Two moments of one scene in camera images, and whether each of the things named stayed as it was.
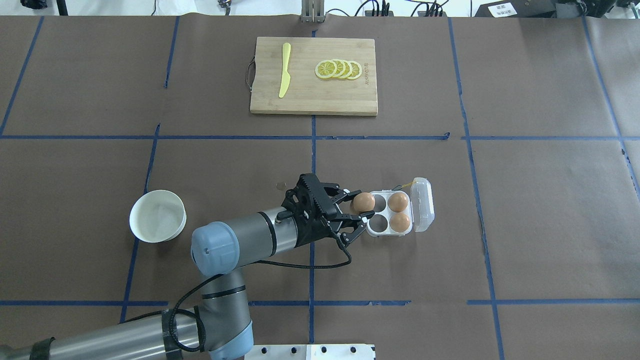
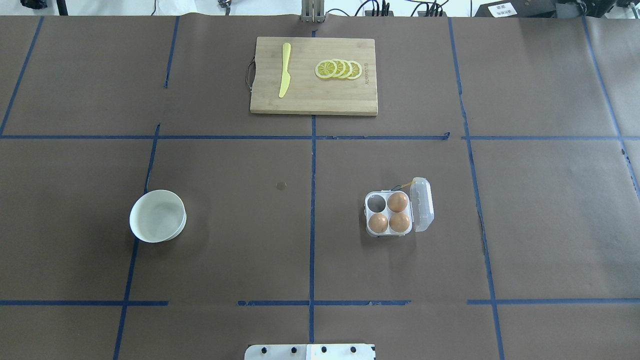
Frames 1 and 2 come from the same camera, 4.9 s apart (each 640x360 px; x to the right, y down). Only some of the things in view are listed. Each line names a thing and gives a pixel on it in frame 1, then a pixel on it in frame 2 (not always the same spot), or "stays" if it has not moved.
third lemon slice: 348,69 stays
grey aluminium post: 312,11 stays
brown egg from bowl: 364,202 -> 378,222
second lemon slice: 340,68 stays
